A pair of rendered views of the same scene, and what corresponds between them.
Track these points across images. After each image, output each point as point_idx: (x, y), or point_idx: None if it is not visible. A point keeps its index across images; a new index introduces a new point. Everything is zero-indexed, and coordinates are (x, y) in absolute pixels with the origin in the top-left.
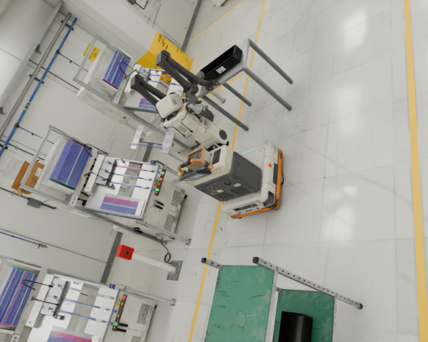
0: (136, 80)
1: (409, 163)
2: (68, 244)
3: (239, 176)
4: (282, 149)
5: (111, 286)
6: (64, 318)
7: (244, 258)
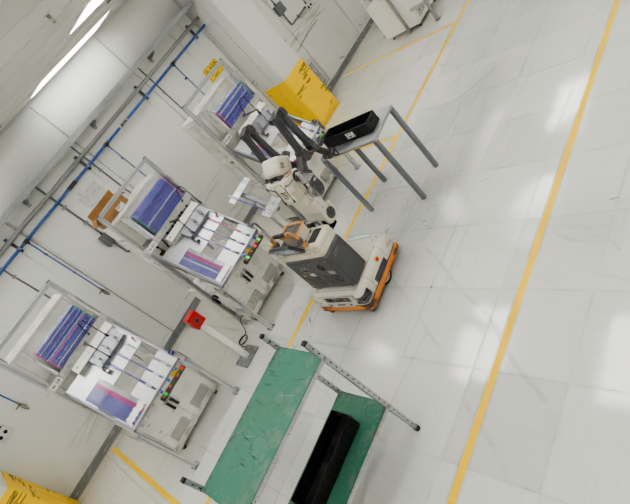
0: (247, 131)
1: (516, 291)
2: (133, 298)
3: (334, 263)
4: (401, 244)
5: (170, 351)
6: (112, 373)
7: None
